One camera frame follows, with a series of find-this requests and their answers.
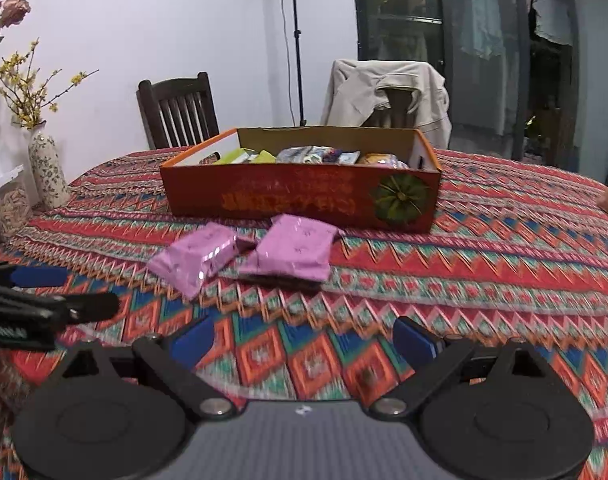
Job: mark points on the clear grain container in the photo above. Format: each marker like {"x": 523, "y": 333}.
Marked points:
{"x": 8, "y": 205}

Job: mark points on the floral ceramic vase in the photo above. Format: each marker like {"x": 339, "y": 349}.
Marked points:
{"x": 47, "y": 170}

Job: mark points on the beige jacket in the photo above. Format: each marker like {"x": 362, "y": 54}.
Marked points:
{"x": 354, "y": 90}

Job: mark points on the white hanging garment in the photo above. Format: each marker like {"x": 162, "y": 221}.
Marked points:
{"x": 551, "y": 15}

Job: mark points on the yellow flower branches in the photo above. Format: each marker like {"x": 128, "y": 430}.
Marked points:
{"x": 26, "y": 90}

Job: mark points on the wooden chair under jacket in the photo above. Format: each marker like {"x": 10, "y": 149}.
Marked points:
{"x": 398, "y": 107}

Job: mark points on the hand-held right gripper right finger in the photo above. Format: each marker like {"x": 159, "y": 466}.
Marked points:
{"x": 415, "y": 340}

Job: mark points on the red patterned tablecloth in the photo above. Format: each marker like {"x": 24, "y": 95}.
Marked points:
{"x": 459, "y": 270}

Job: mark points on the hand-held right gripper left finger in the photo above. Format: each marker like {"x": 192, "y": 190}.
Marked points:
{"x": 193, "y": 339}

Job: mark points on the short green snack packet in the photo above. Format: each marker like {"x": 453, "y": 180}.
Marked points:
{"x": 265, "y": 156}

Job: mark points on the pink snack packet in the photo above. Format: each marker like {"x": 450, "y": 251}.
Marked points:
{"x": 294, "y": 250}
{"x": 193, "y": 260}

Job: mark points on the light blue hanging garment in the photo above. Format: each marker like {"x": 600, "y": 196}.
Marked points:
{"x": 484, "y": 10}

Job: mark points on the large silver red snack packet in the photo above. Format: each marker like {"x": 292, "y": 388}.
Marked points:
{"x": 299, "y": 154}

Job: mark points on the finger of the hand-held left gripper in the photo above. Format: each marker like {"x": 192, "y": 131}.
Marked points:
{"x": 83, "y": 307}
{"x": 38, "y": 276}

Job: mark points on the orange cardboard box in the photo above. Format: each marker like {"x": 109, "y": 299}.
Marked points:
{"x": 284, "y": 190}

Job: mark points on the dark wooden chair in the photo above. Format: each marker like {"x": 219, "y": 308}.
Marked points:
{"x": 178, "y": 110}

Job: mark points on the dried pink roses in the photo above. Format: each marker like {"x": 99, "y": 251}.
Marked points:
{"x": 13, "y": 10}

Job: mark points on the dark framed sliding glass door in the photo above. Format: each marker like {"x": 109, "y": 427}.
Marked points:
{"x": 409, "y": 35}

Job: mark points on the clear packet of yellow crackers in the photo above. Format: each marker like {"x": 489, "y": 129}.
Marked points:
{"x": 384, "y": 161}

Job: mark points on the long green snack packet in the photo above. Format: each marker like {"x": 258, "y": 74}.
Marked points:
{"x": 233, "y": 156}

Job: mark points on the silver foil snack packet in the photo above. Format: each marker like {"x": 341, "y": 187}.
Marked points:
{"x": 341, "y": 156}

